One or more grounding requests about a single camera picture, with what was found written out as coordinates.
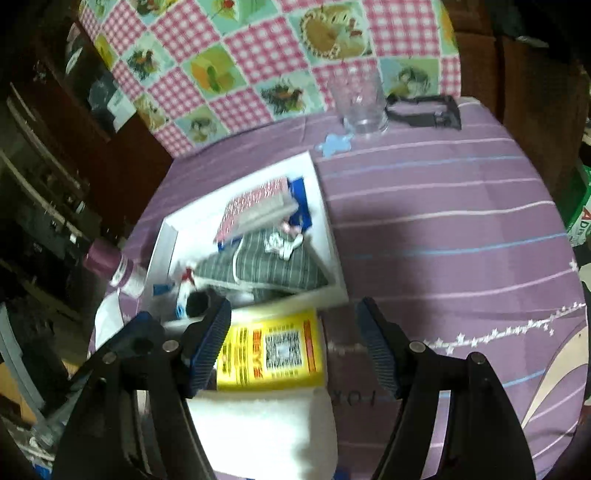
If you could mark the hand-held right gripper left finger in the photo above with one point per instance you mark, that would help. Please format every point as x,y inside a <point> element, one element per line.
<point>210,344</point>

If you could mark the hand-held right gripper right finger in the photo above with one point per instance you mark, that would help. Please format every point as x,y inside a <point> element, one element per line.
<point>376,346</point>

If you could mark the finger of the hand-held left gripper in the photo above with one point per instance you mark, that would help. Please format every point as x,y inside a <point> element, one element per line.
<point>141,325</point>

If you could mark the white paper towel roll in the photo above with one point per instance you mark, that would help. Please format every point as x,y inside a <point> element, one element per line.
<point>268,434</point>

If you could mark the white cardboard box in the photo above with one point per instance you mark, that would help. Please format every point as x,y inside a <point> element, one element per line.
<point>194,230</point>

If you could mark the pink glitter scouring pad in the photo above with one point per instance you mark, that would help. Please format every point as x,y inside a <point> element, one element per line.
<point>258,203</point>

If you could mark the white red plush toy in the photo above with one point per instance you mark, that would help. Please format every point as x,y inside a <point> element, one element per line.
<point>189,290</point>

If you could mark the purple label bottle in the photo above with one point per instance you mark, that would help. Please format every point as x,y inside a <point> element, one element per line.
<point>113,265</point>

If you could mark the grey plaid cloth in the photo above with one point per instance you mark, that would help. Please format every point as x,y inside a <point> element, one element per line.
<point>277,272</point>

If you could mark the small white bow toy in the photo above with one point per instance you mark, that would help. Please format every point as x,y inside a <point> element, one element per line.
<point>281,244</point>

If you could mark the purple printed tablecloth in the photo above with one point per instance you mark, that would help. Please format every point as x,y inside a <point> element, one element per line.
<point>438,221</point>

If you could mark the clear glass cup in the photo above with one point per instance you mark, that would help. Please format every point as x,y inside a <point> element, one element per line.
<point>360,104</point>

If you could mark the green white carton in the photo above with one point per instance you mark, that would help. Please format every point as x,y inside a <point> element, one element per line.
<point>579,207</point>

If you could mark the pink checked patchwork cloth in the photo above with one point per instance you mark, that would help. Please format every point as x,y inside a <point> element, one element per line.
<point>221,60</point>

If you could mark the brown wooden cabinet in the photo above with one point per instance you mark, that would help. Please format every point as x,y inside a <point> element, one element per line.
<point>517,69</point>

